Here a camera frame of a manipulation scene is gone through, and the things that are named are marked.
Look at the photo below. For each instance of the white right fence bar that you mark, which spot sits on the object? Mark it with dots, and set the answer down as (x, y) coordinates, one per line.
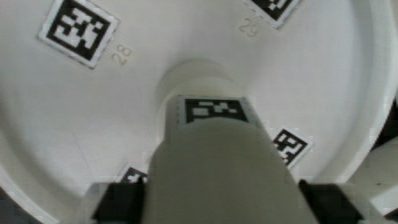
(375, 179)

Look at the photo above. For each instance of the white cylindrical table leg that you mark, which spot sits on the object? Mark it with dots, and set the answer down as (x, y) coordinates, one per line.
(218, 179)

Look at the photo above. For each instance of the white round table top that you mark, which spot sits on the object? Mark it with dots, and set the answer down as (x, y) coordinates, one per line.
(307, 53)

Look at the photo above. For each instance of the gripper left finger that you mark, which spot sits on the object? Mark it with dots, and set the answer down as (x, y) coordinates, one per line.
(112, 204)

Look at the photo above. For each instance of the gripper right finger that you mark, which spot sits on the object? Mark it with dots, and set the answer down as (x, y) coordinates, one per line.
(334, 204)

